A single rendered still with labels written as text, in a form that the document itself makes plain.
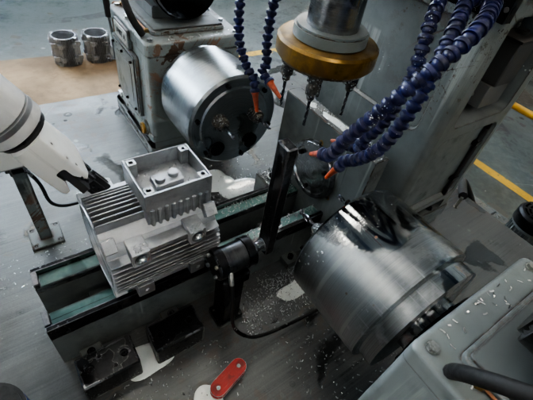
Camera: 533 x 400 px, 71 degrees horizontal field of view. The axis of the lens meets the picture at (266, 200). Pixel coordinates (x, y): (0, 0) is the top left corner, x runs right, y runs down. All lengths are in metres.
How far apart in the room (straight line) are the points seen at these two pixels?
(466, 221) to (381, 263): 0.76
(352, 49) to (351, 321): 0.43
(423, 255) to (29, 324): 0.76
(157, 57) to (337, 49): 0.55
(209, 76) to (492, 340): 0.74
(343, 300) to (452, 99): 0.42
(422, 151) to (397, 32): 0.24
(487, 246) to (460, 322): 0.74
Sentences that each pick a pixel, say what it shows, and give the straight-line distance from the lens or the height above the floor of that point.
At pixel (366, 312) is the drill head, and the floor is 1.10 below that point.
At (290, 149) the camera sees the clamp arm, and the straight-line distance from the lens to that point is 0.55.
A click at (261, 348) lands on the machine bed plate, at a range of 0.85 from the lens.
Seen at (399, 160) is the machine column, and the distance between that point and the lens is 0.88.
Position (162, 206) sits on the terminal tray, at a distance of 0.64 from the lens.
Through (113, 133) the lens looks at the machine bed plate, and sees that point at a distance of 1.34.
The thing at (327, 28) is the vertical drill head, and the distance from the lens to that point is 0.66.
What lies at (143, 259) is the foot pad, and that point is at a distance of 0.64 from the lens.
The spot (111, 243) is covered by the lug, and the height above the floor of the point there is 1.09.
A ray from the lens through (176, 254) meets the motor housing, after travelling 0.68.
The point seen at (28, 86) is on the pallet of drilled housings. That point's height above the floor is 0.15.
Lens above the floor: 1.57
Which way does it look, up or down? 44 degrees down
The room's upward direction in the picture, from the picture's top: 11 degrees clockwise
